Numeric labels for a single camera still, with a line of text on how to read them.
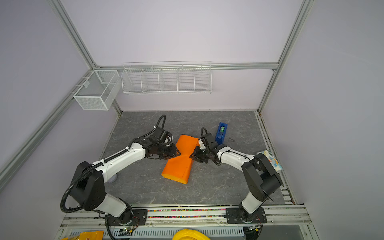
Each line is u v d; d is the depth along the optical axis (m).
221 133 1.01
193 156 0.87
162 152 0.71
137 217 0.74
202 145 0.83
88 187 0.43
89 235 0.66
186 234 0.66
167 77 0.99
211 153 0.68
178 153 0.82
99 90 1.01
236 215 0.74
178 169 0.84
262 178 0.46
